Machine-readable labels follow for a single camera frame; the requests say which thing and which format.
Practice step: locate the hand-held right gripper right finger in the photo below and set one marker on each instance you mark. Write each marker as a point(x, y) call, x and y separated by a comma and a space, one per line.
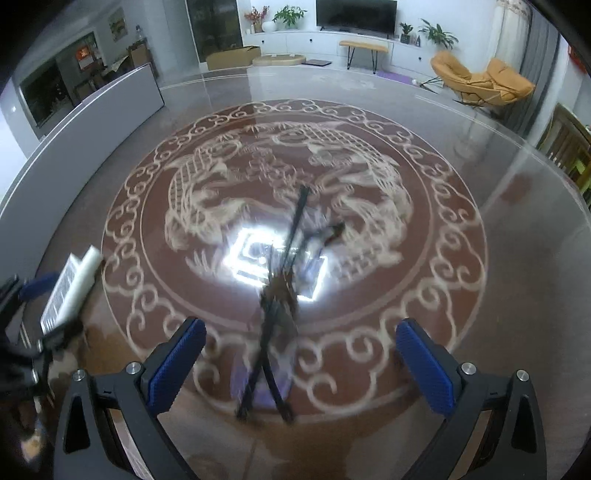
point(422, 369)

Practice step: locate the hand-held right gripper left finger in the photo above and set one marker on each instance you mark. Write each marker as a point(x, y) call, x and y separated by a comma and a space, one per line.
point(180, 364)

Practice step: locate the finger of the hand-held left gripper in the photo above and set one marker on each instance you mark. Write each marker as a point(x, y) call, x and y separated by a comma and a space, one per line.
point(60, 336)
point(39, 284)

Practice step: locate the white printed box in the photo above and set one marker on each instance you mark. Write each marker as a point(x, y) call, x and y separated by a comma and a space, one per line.
point(69, 295)

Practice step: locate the black thin stick bundle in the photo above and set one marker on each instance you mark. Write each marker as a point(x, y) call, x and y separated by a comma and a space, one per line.
point(272, 314)

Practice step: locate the large white cardboard box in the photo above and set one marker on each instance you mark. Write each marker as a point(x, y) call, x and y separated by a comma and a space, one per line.
point(92, 134)

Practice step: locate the glossy brown patterned desktop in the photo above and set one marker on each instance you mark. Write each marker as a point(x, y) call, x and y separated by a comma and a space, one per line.
point(415, 207)

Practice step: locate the red lit sign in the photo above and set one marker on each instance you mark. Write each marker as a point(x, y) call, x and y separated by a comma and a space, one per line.
point(85, 54)

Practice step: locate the small wooden cabinet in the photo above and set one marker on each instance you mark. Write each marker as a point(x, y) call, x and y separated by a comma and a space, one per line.
point(140, 54)

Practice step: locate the wooden chair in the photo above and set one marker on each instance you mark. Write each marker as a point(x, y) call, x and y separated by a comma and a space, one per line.
point(565, 147)

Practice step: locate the purple floor mat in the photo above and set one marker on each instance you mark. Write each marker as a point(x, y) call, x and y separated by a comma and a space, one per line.
point(393, 76)

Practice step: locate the brown cardboard box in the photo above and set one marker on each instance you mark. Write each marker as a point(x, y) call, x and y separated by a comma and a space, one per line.
point(231, 59)

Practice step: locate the yellow lounge chair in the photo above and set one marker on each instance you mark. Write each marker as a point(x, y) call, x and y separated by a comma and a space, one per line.
point(461, 76)

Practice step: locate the dark glass display cabinet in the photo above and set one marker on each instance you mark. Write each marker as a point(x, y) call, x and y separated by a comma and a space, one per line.
point(212, 27)

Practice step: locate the round beige floor cushion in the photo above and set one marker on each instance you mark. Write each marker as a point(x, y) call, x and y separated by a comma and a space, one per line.
point(278, 59)

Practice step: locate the dark floor mat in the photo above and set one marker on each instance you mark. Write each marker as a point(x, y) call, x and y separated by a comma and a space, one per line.
point(318, 62)

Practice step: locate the grey and beige curtain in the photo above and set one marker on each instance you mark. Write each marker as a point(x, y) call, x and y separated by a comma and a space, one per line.
point(521, 60)

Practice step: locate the wooden bench with black legs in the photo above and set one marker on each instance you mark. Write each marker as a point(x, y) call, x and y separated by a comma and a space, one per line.
point(364, 45)

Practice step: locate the large leafy potted plant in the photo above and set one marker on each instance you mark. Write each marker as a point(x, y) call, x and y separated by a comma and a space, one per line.
point(436, 33)

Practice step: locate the small potted plant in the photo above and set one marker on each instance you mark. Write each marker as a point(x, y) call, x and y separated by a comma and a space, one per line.
point(406, 32)

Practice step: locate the white television cabinet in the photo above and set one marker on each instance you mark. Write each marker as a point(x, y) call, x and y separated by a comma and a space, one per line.
point(323, 44)

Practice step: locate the red flowers in vase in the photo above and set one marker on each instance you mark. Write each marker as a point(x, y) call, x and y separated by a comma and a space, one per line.
point(256, 18)

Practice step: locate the black flat television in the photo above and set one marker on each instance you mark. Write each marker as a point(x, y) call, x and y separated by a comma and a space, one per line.
point(355, 16)

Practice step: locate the bushy green potted plant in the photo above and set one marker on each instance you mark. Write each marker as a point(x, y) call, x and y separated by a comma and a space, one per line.
point(288, 16)

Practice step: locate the framed wall picture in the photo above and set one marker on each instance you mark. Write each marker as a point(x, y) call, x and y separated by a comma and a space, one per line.
point(117, 24)

